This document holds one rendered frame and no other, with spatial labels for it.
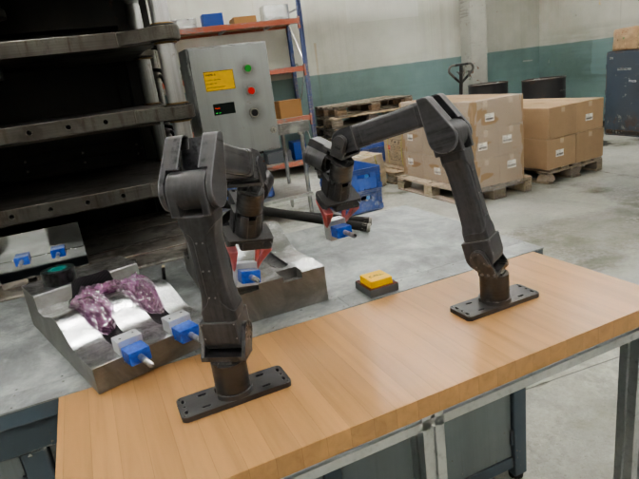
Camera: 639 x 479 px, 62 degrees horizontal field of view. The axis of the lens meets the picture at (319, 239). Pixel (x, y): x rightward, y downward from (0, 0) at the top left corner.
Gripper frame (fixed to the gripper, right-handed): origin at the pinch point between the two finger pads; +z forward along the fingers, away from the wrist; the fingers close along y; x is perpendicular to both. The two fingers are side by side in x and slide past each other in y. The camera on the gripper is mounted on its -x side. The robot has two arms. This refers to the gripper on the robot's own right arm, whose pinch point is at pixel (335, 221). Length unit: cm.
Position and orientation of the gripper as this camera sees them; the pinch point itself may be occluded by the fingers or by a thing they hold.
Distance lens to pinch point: 142.1
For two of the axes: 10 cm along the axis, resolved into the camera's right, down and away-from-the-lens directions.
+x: 4.2, 6.4, -6.5
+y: -9.1, 2.4, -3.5
